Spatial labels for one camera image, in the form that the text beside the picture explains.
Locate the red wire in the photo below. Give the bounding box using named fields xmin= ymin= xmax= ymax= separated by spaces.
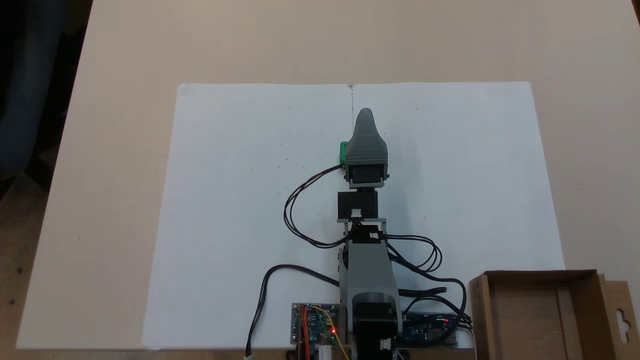
xmin=298 ymin=306 xmax=309 ymax=360

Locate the yellow wire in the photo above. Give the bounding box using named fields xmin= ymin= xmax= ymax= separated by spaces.
xmin=312 ymin=305 xmax=351 ymax=360

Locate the black gripper wire loop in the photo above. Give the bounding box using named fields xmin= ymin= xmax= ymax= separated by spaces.
xmin=283 ymin=164 xmax=352 ymax=249

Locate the black arm wire bundle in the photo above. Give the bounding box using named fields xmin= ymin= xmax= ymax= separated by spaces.
xmin=382 ymin=232 xmax=474 ymax=343

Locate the black power cable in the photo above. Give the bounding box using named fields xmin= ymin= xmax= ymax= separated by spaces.
xmin=244 ymin=264 xmax=341 ymax=359

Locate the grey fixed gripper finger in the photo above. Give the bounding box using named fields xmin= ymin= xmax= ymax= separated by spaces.
xmin=346 ymin=107 xmax=389 ymax=150

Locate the circuit board with coloured wires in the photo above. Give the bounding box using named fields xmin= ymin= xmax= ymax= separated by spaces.
xmin=291 ymin=302 xmax=342 ymax=347

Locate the white paper sheet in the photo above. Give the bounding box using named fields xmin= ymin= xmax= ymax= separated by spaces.
xmin=141 ymin=81 xmax=566 ymax=351

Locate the brown cardboard box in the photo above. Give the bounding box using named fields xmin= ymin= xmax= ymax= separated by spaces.
xmin=467 ymin=269 xmax=640 ymax=360

